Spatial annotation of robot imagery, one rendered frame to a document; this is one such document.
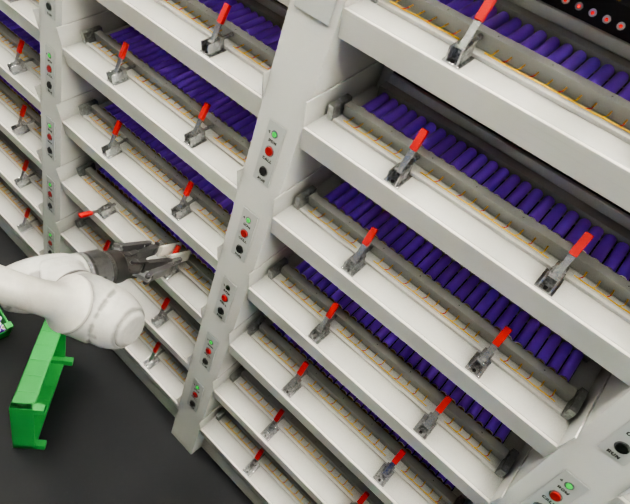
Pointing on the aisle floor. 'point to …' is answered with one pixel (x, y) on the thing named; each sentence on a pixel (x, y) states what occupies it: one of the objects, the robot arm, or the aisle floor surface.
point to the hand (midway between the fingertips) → (174, 253)
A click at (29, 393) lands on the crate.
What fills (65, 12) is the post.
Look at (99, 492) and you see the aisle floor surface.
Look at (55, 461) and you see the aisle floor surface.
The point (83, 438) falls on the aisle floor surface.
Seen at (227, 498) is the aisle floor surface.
